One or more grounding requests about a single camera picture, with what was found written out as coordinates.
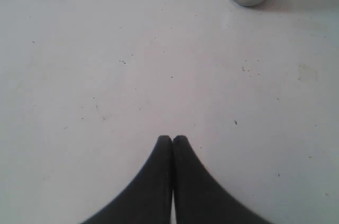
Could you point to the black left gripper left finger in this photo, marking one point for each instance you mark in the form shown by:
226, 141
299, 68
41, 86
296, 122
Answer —
148, 197

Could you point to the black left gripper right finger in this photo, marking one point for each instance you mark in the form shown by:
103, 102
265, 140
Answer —
198, 197

